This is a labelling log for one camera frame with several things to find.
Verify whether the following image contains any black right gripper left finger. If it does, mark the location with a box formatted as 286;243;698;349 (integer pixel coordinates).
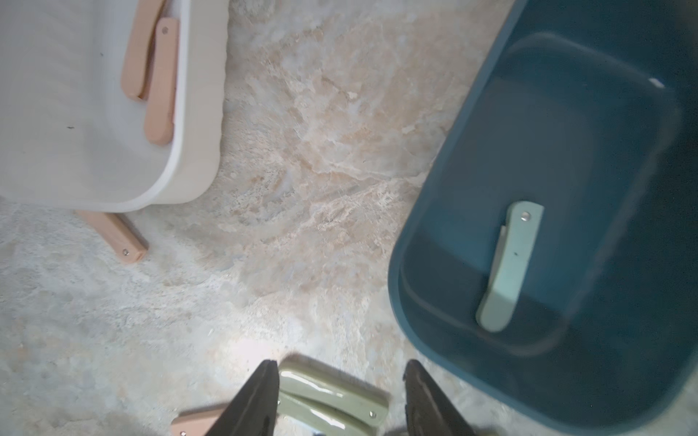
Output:
205;360;280;436

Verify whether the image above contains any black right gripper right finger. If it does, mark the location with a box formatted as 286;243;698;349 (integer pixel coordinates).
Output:
403;360;476;436

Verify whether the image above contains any mint knife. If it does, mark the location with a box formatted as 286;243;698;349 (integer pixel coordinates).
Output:
476;201;545;334

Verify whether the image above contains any pink folding knife near box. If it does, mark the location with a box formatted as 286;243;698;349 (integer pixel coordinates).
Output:
76;211;148;265

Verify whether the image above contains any white storage box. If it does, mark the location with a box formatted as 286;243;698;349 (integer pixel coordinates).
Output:
1;1;229;213

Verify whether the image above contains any dark teal storage box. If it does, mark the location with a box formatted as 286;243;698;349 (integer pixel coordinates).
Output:
388;1;697;435

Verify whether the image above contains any pink folding knife centre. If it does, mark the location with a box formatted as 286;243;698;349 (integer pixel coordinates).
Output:
170;406;225;436

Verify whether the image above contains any olive folding knife pair lower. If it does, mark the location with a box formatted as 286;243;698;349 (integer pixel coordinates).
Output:
277;392;374;436

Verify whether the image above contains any olive green folding knife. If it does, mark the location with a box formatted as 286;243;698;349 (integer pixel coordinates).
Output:
278;359;389;428

